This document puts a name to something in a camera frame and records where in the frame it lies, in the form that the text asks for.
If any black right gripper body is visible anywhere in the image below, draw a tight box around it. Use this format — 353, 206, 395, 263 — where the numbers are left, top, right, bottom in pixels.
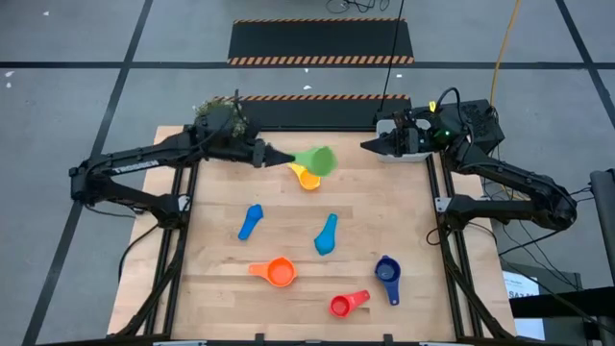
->
389, 125, 426, 158

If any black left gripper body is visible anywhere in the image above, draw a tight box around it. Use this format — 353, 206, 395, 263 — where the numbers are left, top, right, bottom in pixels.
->
224, 136, 267, 169

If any yellow measuring cup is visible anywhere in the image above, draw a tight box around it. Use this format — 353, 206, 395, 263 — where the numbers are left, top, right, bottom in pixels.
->
286, 161, 323, 191

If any green measuring cup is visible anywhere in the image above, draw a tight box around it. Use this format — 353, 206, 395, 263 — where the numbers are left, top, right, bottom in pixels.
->
290, 145, 339, 178

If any small blue measuring cup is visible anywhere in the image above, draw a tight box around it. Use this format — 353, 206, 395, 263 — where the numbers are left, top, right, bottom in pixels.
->
236, 203, 265, 242

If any teal measuring cup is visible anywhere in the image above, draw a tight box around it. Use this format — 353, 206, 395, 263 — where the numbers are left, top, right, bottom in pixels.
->
313, 212, 339, 257

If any orange measuring cup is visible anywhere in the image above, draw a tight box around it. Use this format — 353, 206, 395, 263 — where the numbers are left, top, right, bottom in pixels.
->
247, 256, 299, 288

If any navy measuring cup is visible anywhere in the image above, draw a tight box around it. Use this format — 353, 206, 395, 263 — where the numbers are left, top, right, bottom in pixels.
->
374, 254, 403, 308

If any red measuring cup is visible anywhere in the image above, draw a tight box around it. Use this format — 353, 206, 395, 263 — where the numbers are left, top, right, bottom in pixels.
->
328, 288, 372, 320

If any white plastic basket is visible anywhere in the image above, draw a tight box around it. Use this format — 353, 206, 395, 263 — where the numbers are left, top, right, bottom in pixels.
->
375, 118, 437, 164

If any potted green plant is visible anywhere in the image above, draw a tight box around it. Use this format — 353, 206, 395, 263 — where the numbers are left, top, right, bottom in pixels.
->
193, 97, 252, 141

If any black hazard-striped floor mat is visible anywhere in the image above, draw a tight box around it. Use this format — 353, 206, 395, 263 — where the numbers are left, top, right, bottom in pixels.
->
209, 93, 414, 130
226, 17, 416, 67

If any white paper sign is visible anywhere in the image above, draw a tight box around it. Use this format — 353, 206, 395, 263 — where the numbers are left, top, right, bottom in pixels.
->
501, 269, 547, 342

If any black desk edge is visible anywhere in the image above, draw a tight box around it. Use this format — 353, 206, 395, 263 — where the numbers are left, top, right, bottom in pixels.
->
508, 285, 615, 320

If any black aluminium frame rail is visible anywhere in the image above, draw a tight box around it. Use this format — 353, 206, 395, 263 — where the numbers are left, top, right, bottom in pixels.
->
113, 162, 201, 338
258, 125, 381, 134
424, 153, 516, 340

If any black hanging cable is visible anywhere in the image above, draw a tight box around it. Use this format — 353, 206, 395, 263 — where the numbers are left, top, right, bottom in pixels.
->
379, 0, 406, 114

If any yellow hanging cable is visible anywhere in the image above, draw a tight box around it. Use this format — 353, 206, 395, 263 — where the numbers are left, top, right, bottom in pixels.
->
489, 0, 524, 109

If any black round post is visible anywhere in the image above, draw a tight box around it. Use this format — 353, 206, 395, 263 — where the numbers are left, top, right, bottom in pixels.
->
589, 168, 615, 285

